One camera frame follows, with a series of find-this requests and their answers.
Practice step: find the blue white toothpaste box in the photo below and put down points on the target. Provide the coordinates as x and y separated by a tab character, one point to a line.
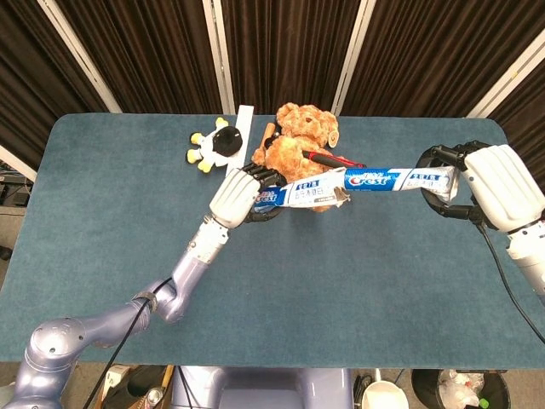
306	191

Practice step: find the white bowl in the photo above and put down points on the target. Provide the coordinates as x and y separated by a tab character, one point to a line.
385	396

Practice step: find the white frame post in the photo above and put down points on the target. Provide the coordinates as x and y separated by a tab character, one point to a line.
506	76
353	55
81	55
219	55
17	162

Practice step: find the left purple robot arm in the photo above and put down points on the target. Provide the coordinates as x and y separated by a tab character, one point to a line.
106	324

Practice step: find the purple robot base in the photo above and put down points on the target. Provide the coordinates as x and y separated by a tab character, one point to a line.
264	389

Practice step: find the blue table cloth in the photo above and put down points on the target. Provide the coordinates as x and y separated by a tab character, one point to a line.
340	298

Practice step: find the silver spray can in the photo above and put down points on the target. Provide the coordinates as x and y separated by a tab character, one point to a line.
154	396

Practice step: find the black trash bin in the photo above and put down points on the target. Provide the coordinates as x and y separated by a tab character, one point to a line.
426	389

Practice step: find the blue white toothpaste tube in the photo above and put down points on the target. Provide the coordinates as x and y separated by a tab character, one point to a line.
396	181

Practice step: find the dark brown curtain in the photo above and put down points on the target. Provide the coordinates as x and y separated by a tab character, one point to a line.
289	51

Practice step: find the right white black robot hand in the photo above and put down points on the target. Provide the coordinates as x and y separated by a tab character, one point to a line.
498	187

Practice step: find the white strip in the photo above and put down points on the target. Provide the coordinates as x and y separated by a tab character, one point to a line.
243	136

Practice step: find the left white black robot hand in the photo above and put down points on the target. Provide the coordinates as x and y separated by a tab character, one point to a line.
234	198

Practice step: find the white plush toy black hat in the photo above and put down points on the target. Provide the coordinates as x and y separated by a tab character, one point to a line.
215	149

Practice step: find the wooden stick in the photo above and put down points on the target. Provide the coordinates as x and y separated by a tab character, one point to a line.
268	134

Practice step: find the brown teddy bear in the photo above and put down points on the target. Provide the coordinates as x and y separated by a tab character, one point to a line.
298	149

